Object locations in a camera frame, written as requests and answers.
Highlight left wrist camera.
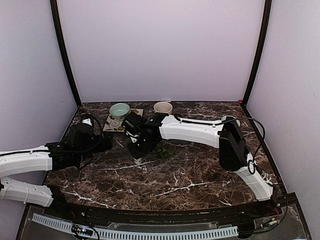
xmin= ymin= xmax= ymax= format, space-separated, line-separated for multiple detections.
xmin=80 ymin=113 xmax=101 ymax=130

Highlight right light green bowl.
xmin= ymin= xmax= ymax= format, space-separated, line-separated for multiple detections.
xmin=221 ymin=115 xmax=241 ymax=127

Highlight light green bowl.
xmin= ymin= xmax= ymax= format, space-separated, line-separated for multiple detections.
xmin=221 ymin=115 xmax=241 ymax=127
xmin=109 ymin=103 xmax=131 ymax=120

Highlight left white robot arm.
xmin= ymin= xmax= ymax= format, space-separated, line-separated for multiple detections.
xmin=0 ymin=122 xmax=113 ymax=218

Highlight black frame post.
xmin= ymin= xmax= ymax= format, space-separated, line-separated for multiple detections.
xmin=241 ymin=0 xmax=272 ymax=108
xmin=49 ymin=0 xmax=82 ymax=108

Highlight white slotted cable duct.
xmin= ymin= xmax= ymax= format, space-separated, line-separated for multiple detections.
xmin=31 ymin=213 xmax=239 ymax=240

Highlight black front table rail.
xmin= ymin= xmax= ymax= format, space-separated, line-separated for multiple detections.
xmin=44 ymin=200 xmax=284 ymax=225

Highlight right black frame post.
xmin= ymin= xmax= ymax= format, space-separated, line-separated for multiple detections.
xmin=241 ymin=0 xmax=272 ymax=108

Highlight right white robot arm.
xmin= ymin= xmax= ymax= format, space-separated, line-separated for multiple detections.
xmin=121 ymin=112 xmax=276 ymax=217

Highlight left black frame post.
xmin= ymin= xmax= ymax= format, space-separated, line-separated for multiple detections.
xmin=49 ymin=0 xmax=82 ymax=108

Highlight left light green bowl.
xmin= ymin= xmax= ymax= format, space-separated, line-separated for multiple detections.
xmin=109 ymin=103 xmax=131 ymax=120

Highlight cream coral pattern mug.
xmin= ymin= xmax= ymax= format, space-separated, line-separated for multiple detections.
xmin=153 ymin=101 xmax=173 ymax=115

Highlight small white pill bottle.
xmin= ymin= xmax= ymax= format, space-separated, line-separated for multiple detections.
xmin=134 ymin=158 xmax=142 ymax=165

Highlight floral square plate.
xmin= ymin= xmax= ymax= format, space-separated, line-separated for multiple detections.
xmin=103 ymin=108 xmax=144 ymax=133

